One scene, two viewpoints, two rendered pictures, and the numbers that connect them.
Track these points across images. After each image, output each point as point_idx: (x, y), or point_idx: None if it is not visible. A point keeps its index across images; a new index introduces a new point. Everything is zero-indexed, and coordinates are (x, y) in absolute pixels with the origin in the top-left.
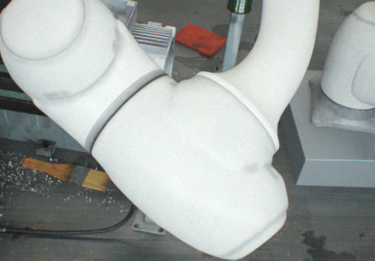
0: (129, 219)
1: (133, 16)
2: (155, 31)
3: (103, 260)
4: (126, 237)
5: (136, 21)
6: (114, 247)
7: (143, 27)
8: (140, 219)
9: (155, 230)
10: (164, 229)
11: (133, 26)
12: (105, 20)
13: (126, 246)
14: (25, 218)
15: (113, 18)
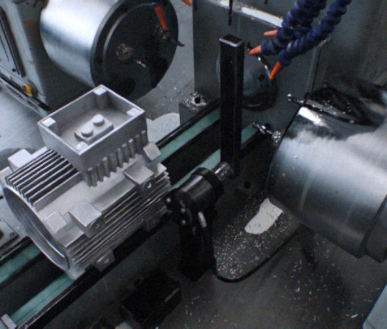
0: (11, 220)
1: (64, 148)
2: (40, 177)
3: None
4: None
5: (83, 175)
6: None
7: (59, 170)
8: (1, 226)
9: None
10: None
11: (69, 161)
12: None
13: None
14: None
15: None
